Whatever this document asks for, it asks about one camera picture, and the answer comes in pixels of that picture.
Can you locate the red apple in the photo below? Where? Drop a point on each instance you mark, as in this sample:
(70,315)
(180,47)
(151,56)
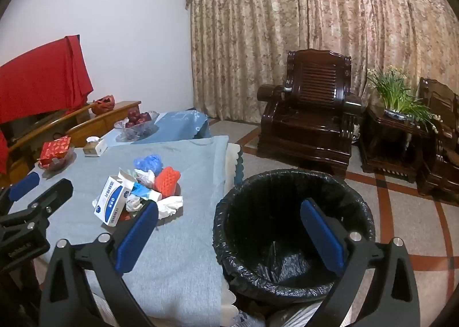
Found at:
(133,114)
(146,117)
(129,123)

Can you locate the beige floral curtain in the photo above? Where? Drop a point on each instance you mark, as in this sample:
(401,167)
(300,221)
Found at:
(287,8)

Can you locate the dark wooden armchair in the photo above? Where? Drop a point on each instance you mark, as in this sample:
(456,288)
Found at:
(308,122)
(441,169)

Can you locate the dark wooden side table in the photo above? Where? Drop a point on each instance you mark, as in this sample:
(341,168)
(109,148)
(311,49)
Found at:
(387,140)

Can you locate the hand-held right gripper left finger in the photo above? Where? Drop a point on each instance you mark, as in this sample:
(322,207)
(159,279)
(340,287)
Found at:
(138,237)

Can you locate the black bagged trash bin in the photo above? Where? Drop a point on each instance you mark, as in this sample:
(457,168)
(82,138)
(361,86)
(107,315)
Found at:
(258,212)

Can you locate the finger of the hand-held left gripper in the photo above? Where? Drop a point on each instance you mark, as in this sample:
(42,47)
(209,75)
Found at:
(24,186)
(53,195)

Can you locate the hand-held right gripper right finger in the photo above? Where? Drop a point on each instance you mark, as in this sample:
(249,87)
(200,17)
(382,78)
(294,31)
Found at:
(322,237)

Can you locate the white tissue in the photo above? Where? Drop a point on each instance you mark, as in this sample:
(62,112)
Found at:
(170,205)
(133,203)

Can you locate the green narcissus plant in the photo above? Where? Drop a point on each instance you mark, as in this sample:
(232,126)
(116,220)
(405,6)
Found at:
(391,86)

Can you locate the orange ribbed sponge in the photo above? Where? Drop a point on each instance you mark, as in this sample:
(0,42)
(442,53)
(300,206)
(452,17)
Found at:
(166,180)

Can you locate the red woven basket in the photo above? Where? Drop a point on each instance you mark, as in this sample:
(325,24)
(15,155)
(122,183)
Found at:
(104,104)

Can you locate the blue white ceramic pot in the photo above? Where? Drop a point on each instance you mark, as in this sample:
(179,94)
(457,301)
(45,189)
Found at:
(394,114)

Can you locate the person's grey striped clothing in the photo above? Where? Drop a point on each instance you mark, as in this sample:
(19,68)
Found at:
(287,318)

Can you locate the blue plastic bag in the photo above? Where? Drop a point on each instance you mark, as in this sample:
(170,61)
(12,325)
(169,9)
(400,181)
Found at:
(147,162)

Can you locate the red gift box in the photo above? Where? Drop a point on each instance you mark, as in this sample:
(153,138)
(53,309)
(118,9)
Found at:
(53,149)

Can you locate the glass fruit bowl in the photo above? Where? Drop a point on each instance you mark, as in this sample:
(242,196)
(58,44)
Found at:
(136,131)

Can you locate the white plastic bag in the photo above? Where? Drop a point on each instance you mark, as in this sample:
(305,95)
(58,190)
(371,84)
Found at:
(145,177)

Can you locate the tan tissue box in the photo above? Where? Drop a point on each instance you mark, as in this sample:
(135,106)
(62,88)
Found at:
(94,149)

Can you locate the grey blue blanket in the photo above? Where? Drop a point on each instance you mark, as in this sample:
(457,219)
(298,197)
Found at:
(172,276)

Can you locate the cream scalloped table cover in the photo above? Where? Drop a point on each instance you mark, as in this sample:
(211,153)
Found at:
(233,162)

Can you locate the red cloth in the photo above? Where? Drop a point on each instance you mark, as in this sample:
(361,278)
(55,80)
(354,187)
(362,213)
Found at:
(43,76)

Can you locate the small white item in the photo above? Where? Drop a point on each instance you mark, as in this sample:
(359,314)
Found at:
(287,89)

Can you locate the dark teal scalloped cloth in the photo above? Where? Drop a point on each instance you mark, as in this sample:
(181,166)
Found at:
(243,165)

